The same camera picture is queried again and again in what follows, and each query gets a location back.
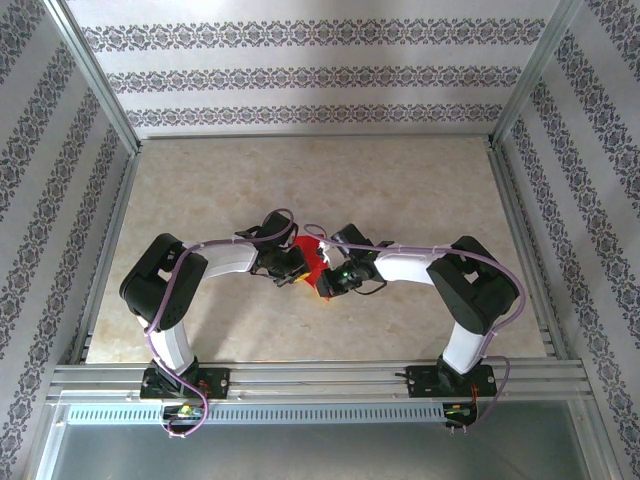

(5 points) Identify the aluminium frame post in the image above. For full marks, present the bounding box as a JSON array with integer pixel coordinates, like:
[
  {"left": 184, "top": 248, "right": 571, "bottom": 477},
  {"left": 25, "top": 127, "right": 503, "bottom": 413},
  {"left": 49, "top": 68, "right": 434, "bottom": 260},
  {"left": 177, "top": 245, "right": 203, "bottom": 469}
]
[
  {"left": 42, "top": 0, "right": 142, "bottom": 157},
  {"left": 488, "top": 0, "right": 586, "bottom": 150}
]

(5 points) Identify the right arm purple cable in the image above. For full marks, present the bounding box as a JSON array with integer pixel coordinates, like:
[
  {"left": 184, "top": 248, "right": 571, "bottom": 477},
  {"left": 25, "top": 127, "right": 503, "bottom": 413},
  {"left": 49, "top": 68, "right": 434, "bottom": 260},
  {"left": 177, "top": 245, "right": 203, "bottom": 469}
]
[{"left": 302, "top": 223, "right": 529, "bottom": 435}]

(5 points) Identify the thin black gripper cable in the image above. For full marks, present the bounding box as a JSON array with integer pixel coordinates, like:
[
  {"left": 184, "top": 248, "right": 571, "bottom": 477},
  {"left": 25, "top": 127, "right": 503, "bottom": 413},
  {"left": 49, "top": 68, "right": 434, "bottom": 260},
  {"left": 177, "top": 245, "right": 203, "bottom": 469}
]
[{"left": 357, "top": 278, "right": 390, "bottom": 298}]

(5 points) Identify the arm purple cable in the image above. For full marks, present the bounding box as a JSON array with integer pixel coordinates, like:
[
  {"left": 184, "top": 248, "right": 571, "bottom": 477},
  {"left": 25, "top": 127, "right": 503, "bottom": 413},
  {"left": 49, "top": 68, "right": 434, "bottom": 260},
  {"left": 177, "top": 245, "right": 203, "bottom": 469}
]
[
  {"left": 143, "top": 208, "right": 300, "bottom": 440},
  {"left": 302, "top": 223, "right": 529, "bottom": 435}
]

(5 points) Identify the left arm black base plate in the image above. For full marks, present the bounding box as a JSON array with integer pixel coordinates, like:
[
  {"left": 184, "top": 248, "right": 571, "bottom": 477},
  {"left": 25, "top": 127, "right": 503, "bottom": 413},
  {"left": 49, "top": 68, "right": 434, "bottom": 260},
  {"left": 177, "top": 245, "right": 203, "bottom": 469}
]
[{"left": 139, "top": 367, "right": 232, "bottom": 401}]

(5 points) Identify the aluminium frame cross bar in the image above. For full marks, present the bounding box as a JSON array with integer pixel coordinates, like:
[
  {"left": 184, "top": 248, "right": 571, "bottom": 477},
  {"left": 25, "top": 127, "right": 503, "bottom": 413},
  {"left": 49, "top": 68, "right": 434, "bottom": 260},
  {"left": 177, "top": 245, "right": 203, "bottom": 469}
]
[{"left": 137, "top": 130, "right": 496, "bottom": 144}]

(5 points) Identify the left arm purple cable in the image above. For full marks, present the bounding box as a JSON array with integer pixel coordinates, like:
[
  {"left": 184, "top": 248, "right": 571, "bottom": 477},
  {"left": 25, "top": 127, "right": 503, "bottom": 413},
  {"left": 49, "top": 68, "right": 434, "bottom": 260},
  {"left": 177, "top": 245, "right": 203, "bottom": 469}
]
[{"left": 143, "top": 208, "right": 300, "bottom": 440}]

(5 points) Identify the red paper sheet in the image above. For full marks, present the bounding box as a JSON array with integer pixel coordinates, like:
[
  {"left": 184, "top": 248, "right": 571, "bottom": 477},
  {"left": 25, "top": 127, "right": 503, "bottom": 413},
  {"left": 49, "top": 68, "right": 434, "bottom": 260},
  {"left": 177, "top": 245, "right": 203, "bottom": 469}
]
[{"left": 291, "top": 234, "right": 334, "bottom": 305}]

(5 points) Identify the long aluminium mounting rail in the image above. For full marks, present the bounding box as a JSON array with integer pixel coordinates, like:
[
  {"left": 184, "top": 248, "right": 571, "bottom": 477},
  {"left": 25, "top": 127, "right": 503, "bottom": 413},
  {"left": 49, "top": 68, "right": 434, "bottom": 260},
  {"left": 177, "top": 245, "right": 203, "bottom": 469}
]
[{"left": 45, "top": 360, "right": 596, "bottom": 404}]

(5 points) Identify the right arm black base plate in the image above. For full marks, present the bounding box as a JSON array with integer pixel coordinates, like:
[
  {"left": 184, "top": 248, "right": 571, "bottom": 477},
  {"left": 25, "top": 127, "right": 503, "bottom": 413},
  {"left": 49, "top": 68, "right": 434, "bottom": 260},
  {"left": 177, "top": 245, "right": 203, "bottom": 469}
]
[{"left": 405, "top": 364, "right": 499, "bottom": 400}]

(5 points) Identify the aluminium side rail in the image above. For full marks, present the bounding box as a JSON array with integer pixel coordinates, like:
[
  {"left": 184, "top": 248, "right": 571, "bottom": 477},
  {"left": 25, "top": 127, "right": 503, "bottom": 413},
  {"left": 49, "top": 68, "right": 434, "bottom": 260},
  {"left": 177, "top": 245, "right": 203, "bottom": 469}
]
[
  {"left": 67, "top": 149, "right": 142, "bottom": 365},
  {"left": 485, "top": 142, "right": 574, "bottom": 362}
]

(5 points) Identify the grey metal sheet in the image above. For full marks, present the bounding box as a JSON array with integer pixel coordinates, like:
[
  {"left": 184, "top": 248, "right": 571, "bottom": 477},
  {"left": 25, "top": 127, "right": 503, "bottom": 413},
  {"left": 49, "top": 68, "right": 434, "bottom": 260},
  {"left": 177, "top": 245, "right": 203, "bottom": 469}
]
[{"left": 29, "top": 422, "right": 619, "bottom": 480}]

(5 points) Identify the slotted grey cable duct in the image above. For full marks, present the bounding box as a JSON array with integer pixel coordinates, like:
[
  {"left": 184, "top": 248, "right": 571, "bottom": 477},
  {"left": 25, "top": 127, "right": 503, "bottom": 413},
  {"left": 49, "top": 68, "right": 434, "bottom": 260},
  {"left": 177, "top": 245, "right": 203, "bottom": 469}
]
[{"left": 64, "top": 402, "right": 479, "bottom": 427}]

